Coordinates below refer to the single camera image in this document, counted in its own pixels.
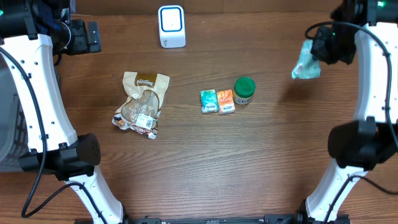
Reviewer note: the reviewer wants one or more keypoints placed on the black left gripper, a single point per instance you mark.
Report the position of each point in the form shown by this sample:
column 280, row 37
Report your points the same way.
column 85, row 45

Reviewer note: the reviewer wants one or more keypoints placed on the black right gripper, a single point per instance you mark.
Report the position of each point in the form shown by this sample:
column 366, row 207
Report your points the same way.
column 319, row 52

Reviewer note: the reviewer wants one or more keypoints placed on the teal wet wipes pack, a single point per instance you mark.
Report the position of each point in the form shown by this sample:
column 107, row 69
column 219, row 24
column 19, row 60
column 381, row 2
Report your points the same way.
column 307, row 67

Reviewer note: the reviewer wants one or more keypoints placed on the beige dried mushroom bag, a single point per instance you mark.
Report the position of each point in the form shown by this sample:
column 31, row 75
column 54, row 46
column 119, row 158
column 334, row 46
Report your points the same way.
column 145, row 97

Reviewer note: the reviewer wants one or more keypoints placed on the green capped clear bottle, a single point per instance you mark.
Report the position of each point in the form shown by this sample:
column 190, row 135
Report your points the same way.
column 243, row 90

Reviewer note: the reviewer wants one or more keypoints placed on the orange tissue pack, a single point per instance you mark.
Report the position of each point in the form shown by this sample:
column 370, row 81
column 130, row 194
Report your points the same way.
column 225, row 102

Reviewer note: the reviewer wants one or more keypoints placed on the teal tissue pack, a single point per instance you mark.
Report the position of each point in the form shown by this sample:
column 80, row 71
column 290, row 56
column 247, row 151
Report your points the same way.
column 209, row 102

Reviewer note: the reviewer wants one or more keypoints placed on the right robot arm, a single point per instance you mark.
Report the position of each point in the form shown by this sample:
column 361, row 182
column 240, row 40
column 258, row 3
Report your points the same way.
column 366, row 30

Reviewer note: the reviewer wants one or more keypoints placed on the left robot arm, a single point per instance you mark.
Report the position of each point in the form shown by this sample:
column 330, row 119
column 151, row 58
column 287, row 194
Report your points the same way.
column 34, row 35

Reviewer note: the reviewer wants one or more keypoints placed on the white barcode scanner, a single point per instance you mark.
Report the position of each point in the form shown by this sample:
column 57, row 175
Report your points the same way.
column 171, row 20

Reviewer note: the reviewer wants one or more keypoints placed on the grey plastic mesh basket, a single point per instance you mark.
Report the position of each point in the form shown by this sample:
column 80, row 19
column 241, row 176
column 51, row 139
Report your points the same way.
column 14, row 135

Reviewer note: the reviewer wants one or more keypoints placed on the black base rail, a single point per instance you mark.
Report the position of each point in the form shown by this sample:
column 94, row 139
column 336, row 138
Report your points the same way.
column 267, row 219

